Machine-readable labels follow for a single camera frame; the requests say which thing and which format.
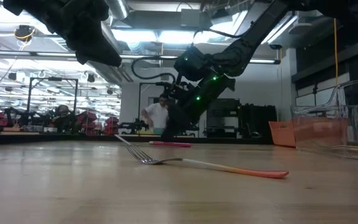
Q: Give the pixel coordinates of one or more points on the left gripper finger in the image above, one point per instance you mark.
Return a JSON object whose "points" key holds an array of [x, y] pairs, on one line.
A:
{"points": [[98, 49]]}

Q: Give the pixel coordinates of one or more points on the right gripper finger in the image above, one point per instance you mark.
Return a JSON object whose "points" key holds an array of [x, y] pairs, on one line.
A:
{"points": [[176, 90], [172, 127]]}

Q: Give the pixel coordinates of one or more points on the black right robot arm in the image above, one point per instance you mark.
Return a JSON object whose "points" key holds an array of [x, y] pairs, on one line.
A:
{"points": [[259, 28]]}

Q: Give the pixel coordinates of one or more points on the teal plastic tub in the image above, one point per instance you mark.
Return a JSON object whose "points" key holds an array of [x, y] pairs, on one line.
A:
{"points": [[158, 131]]}

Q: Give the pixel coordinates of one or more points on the person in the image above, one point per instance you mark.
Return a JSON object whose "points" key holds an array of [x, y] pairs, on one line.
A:
{"points": [[62, 112], [157, 115]]}

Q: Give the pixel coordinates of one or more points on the black shelf cabinet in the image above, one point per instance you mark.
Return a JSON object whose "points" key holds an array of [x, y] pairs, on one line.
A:
{"points": [[222, 107]]}

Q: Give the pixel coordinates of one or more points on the LED light bar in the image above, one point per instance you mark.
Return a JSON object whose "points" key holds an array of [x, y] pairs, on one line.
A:
{"points": [[57, 55]]}

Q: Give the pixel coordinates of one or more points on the black case stack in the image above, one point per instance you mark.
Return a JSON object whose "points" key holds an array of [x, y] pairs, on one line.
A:
{"points": [[259, 121]]}

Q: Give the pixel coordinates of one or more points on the red storage bins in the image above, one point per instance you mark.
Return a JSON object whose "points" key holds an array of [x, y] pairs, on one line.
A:
{"points": [[85, 117]]}

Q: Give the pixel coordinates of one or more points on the grey ceiling box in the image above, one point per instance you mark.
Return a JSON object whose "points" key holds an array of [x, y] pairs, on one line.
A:
{"points": [[191, 18]]}

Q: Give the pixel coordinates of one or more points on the orange plastic bin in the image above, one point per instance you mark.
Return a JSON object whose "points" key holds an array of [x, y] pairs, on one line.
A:
{"points": [[283, 135]]}

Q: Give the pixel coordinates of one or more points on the clear plastic bin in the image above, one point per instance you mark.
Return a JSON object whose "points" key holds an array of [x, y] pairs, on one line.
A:
{"points": [[337, 133]]}

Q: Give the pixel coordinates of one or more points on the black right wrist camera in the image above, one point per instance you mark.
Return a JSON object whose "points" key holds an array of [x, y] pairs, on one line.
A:
{"points": [[194, 63]]}

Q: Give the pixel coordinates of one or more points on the black gantry frame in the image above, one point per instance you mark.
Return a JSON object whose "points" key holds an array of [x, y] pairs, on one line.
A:
{"points": [[140, 102], [54, 79]]}

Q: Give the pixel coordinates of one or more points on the silver ceiling duct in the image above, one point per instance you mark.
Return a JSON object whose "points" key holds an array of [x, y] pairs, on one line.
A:
{"points": [[117, 7]]}

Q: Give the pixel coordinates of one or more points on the black aluminium rig frame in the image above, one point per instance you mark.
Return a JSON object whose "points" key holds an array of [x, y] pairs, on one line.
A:
{"points": [[42, 139]]}

